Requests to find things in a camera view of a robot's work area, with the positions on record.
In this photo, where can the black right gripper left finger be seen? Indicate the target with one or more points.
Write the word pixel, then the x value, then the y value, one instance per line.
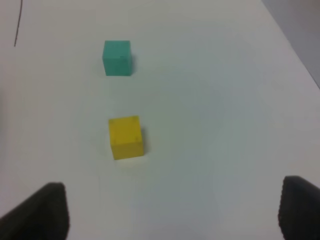
pixel 42 216

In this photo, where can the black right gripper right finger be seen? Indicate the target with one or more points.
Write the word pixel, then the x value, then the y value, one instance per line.
pixel 299 209

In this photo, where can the yellow block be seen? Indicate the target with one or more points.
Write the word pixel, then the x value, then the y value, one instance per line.
pixel 125 135

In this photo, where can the teal block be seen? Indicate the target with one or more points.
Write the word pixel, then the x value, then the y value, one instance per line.
pixel 117 58

